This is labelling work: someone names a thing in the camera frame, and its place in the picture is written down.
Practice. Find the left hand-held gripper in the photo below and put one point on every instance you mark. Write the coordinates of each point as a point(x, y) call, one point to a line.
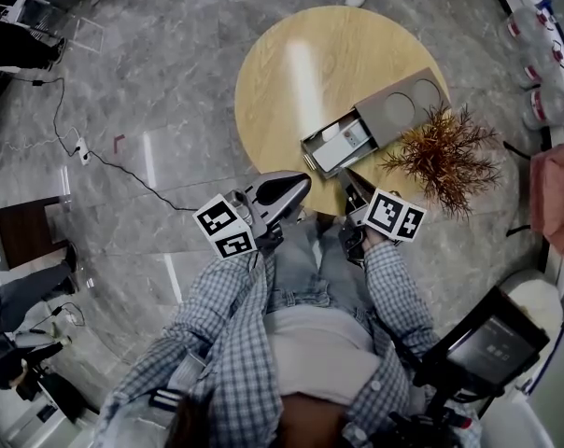
point(223, 227)

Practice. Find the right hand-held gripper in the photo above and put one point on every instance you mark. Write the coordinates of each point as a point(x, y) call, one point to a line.
point(394, 215)

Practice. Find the white remote control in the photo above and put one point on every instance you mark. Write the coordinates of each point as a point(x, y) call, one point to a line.
point(331, 152)

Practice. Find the grey drawer box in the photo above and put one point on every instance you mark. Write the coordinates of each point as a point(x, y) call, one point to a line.
point(394, 110)

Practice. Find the person's right forearm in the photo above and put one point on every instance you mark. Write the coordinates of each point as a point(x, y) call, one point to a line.
point(399, 287)

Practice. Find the person's left forearm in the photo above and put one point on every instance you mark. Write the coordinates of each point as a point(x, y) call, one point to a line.
point(223, 297)

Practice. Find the round wooden table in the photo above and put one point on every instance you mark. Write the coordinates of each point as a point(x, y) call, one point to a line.
point(282, 110)

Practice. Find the person's left leg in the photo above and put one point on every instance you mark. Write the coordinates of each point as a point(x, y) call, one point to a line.
point(293, 264)

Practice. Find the person's leg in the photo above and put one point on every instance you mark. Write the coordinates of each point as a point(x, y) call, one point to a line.
point(342, 283)
point(293, 264)

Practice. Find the person's right leg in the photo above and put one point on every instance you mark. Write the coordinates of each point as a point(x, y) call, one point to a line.
point(342, 283)

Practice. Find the orange artificial plant white pot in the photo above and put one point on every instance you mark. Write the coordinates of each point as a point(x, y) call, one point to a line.
point(445, 157)

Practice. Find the person's torso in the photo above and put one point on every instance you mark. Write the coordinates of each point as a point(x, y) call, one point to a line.
point(319, 353)

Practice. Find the pink armchair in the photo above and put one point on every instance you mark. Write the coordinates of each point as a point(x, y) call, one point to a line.
point(557, 194)

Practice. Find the white egg-shaped pouf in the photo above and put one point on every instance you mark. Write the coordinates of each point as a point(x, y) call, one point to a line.
point(534, 292)

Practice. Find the black rig monitor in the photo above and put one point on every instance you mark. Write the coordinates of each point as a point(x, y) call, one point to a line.
point(492, 348)

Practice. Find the white power strip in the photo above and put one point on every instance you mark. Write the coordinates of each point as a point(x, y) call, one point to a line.
point(82, 152)

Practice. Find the shrink-wrapped water bottle pack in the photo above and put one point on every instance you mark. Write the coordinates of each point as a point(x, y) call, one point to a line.
point(539, 63)

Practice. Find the dark wooden side table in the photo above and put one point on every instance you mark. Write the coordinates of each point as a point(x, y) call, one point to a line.
point(25, 231)

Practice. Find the black rig mount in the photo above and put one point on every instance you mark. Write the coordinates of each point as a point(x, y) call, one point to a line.
point(431, 429)

